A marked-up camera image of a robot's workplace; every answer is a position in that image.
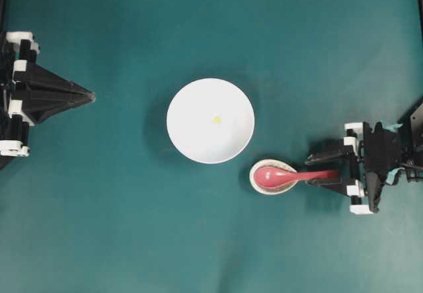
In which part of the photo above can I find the red plastic soup spoon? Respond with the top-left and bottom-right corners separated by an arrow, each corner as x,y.
253,166 -> 339,189

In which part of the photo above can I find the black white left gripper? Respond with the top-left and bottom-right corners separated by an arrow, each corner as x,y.
0,30 -> 96,170

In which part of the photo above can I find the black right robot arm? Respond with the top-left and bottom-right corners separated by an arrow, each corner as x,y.
305,101 -> 422,215

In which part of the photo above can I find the speckled ceramic spoon rest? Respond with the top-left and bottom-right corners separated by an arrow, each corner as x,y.
249,159 -> 297,196

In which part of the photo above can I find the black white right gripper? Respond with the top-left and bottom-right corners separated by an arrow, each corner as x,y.
305,122 -> 404,214

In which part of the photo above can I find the white round bowl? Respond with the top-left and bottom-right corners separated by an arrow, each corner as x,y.
166,78 -> 255,164

